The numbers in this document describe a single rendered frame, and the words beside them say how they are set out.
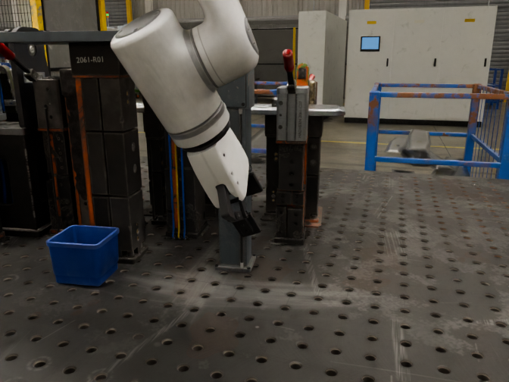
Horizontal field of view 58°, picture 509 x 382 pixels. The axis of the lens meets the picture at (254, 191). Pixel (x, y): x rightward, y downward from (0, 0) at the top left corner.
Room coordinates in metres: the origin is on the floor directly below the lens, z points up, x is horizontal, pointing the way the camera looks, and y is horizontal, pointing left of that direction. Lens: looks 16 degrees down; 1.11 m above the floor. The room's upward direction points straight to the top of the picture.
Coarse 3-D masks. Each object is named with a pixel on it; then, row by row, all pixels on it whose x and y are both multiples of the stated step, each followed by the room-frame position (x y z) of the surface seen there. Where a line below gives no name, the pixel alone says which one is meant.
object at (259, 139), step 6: (258, 84) 4.19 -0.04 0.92; (264, 84) 4.17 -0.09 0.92; (270, 84) 4.15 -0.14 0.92; (276, 84) 4.13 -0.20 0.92; (282, 84) 4.12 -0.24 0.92; (258, 90) 2.97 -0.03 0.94; (264, 90) 2.96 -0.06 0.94; (270, 90) 2.95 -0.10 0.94; (276, 96) 2.93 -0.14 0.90; (252, 126) 4.20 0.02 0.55; (258, 126) 4.18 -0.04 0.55; (258, 132) 3.89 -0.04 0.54; (252, 138) 3.63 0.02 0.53; (258, 138) 3.70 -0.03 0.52; (264, 138) 3.72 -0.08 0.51; (252, 144) 3.45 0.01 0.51; (258, 144) 3.48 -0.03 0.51; (264, 144) 3.50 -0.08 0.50; (252, 150) 2.98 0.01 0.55; (258, 150) 2.97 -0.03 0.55; (264, 150) 2.96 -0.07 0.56; (252, 156) 3.98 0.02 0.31; (258, 156) 3.31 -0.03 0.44; (264, 156) 3.31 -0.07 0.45; (252, 162) 3.56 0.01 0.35; (258, 162) 3.40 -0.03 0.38; (264, 162) 3.87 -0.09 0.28
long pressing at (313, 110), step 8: (136, 104) 1.30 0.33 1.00; (256, 104) 1.29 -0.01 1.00; (264, 104) 1.29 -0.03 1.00; (256, 112) 1.13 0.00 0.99; (264, 112) 1.13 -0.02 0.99; (272, 112) 1.13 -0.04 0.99; (312, 112) 1.11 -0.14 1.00; (320, 112) 1.11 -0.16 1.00; (328, 112) 1.11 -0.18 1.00; (336, 112) 1.11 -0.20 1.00; (344, 112) 1.12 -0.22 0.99
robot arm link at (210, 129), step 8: (224, 104) 0.62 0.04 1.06; (216, 112) 0.59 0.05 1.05; (224, 112) 0.61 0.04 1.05; (208, 120) 0.58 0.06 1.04; (216, 120) 0.59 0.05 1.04; (224, 120) 0.60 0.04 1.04; (200, 128) 0.58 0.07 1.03; (208, 128) 0.58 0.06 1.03; (216, 128) 0.59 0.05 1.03; (176, 136) 0.59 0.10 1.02; (184, 136) 0.58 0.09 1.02; (192, 136) 0.58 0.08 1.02; (200, 136) 0.58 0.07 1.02; (208, 136) 0.58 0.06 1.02; (176, 144) 0.60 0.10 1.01; (184, 144) 0.59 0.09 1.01; (192, 144) 0.59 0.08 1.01; (200, 144) 0.59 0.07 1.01
